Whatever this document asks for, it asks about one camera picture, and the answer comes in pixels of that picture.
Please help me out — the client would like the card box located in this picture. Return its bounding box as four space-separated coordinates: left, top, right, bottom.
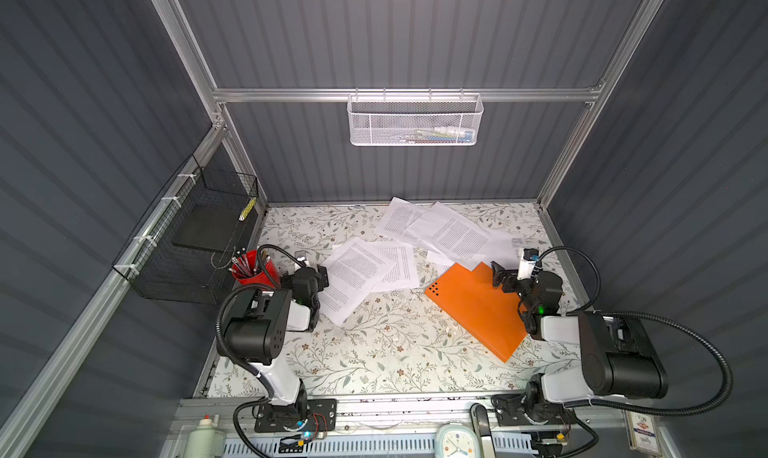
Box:
624 411 662 457

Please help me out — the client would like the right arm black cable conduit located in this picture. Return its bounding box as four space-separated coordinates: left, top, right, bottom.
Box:
536 246 734 416

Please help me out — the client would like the black wire mesh basket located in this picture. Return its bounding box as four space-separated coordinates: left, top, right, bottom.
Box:
113 159 259 305

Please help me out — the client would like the printed paper sheet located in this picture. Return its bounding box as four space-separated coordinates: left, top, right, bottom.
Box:
407 203 525 271
370 241 420 293
319 237 396 326
376 197 430 248

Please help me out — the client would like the white plastic bottle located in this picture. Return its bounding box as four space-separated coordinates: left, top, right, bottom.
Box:
182 415 226 458

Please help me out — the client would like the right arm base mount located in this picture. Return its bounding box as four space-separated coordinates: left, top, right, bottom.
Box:
491 393 575 426

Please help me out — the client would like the yellow marker in black basket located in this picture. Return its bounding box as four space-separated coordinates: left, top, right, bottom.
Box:
239 198 257 222

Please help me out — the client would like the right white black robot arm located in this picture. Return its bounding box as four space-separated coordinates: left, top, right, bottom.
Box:
491 261 669 424

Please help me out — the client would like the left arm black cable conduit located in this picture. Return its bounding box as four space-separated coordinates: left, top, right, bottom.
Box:
215 244 307 458

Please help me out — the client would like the white wire mesh basket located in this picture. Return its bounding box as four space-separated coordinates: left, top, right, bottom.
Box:
346 93 484 147

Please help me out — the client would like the small white clock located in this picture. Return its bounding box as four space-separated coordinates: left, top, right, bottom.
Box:
434 424 480 458

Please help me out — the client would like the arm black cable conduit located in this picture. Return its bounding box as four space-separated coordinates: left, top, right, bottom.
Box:
536 246 734 416
215 244 307 458

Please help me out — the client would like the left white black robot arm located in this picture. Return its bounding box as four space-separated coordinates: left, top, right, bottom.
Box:
215 264 329 412

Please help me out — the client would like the black handle tool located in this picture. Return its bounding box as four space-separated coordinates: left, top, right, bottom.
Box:
469 403 496 458

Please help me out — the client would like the red pencil cup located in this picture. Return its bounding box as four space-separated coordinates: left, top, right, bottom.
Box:
230 250 280 288

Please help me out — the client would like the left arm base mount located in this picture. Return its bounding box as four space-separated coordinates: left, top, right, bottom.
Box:
254 399 338 433

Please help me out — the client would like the orange black file folder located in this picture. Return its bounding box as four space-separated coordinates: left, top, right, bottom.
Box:
425 263 527 363

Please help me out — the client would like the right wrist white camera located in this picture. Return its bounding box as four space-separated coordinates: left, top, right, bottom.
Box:
517 248 541 281

